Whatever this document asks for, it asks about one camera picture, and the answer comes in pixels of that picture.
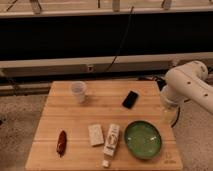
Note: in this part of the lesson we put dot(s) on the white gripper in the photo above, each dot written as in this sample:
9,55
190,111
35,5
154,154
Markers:
171,110

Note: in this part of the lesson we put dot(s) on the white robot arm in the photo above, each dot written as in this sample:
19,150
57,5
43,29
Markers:
186,82

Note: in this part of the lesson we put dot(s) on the green ceramic plate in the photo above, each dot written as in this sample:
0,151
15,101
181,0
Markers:
143,140

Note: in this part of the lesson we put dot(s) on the white tube with cap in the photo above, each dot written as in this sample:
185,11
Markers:
111,140

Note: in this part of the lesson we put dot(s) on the white rectangular sponge block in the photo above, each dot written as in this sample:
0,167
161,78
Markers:
95,134

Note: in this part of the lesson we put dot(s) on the brown oval object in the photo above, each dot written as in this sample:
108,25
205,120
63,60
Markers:
61,145

